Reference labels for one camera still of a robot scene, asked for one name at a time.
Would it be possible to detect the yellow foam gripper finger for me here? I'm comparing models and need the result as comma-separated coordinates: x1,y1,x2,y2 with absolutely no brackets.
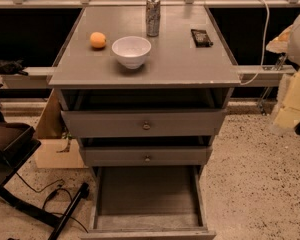
269,70,300,135

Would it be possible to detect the black rxbar chocolate packet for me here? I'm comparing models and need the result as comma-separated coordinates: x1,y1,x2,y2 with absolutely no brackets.
191,29,213,47

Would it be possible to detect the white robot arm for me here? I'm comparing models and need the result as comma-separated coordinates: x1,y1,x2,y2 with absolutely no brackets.
266,14,300,134

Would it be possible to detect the grey top drawer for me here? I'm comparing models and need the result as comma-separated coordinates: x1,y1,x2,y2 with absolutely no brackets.
61,110,225,138

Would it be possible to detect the grey drawer cabinet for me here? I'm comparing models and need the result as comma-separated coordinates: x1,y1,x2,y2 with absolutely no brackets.
47,4,242,240

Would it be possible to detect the grey open bottom drawer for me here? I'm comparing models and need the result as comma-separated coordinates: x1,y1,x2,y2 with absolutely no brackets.
80,166,216,240

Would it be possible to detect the grey middle drawer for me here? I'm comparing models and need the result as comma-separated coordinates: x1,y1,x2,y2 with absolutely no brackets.
80,146,212,166

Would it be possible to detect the white ceramic bowl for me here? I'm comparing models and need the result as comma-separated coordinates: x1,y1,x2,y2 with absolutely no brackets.
112,36,152,69

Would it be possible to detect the silver drink can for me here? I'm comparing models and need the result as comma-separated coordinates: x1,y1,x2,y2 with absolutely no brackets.
146,0,161,37

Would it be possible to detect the orange fruit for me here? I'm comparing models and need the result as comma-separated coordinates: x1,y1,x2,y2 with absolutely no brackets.
90,32,106,49

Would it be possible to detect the cardboard box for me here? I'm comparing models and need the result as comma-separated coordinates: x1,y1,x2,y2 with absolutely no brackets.
35,91,85,169

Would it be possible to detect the white cable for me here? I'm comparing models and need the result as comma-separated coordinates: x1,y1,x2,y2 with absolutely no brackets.
239,0,271,86

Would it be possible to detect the black floor cable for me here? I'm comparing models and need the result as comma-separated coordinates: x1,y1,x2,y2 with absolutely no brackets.
15,172,90,234

